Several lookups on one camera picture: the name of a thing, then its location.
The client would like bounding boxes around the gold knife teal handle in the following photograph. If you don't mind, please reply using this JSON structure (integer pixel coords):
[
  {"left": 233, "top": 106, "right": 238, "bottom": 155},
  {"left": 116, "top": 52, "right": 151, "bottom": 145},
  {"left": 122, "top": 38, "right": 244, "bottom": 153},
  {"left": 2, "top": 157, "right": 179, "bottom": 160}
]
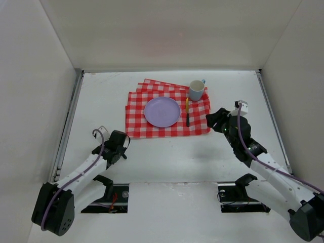
[{"left": 185, "top": 98, "right": 190, "bottom": 127}]

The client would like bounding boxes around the red white checkered cloth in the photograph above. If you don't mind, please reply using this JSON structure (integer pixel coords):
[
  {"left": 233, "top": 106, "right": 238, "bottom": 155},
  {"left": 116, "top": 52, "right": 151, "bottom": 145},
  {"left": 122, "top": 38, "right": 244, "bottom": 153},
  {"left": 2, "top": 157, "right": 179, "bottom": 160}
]
[{"left": 126, "top": 78, "right": 211, "bottom": 139}]

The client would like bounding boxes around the light blue mug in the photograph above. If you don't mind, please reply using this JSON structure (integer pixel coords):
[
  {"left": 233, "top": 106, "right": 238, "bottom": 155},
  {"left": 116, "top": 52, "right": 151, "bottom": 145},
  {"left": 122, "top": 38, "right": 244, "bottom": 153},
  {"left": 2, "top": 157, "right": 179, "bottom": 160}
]
[{"left": 189, "top": 79, "right": 206, "bottom": 101}]

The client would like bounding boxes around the lilac round plate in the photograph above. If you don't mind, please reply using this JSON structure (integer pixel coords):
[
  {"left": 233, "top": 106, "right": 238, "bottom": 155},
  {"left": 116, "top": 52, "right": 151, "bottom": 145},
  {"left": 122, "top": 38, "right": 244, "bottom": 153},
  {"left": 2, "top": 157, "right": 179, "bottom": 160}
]
[{"left": 144, "top": 97, "right": 181, "bottom": 128}]

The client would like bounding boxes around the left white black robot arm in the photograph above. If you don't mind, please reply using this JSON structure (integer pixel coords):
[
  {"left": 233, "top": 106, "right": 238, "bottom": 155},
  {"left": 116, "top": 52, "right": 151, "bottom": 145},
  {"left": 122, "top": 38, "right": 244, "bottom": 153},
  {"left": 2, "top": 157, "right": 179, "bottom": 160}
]
[{"left": 31, "top": 128, "right": 131, "bottom": 236}]

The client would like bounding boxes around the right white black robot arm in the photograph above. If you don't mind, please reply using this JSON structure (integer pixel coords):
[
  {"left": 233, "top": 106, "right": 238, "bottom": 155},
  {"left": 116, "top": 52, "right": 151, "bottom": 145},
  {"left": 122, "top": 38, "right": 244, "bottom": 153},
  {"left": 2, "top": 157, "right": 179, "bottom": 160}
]
[{"left": 206, "top": 107, "right": 323, "bottom": 242}]

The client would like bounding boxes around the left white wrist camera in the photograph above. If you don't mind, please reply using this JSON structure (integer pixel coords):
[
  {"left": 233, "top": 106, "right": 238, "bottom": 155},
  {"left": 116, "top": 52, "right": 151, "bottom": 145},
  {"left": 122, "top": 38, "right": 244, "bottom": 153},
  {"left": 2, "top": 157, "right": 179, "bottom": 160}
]
[{"left": 92, "top": 126, "right": 110, "bottom": 144}]

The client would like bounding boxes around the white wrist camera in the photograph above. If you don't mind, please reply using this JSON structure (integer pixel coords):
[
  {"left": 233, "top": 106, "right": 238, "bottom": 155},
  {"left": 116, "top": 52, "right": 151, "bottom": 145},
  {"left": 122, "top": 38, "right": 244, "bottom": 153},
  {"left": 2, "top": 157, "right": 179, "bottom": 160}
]
[
  {"left": 92, "top": 126, "right": 110, "bottom": 144},
  {"left": 233, "top": 100, "right": 249, "bottom": 116}
]

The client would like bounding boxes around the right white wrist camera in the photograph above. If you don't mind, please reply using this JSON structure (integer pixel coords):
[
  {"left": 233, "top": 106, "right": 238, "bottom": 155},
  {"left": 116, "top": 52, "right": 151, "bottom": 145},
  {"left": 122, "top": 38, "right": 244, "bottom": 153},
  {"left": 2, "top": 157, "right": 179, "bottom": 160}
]
[{"left": 233, "top": 100, "right": 249, "bottom": 116}]

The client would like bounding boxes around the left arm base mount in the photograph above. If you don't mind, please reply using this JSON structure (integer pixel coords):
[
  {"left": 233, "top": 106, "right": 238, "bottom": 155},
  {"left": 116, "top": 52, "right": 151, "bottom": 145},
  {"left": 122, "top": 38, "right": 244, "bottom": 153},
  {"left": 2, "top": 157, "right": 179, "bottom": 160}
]
[{"left": 81, "top": 175, "right": 130, "bottom": 214}]

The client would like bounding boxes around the aluminium table edge rail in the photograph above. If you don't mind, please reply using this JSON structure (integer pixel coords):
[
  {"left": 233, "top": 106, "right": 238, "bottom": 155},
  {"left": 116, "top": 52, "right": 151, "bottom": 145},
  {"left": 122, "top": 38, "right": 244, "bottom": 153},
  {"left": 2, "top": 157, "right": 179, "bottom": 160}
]
[{"left": 256, "top": 69, "right": 294, "bottom": 175}]

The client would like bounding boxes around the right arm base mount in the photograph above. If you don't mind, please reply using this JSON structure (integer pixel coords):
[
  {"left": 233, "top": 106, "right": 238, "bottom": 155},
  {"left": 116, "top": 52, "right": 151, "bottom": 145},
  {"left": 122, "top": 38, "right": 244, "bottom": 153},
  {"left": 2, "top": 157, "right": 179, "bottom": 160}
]
[{"left": 217, "top": 174, "right": 271, "bottom": 213}]

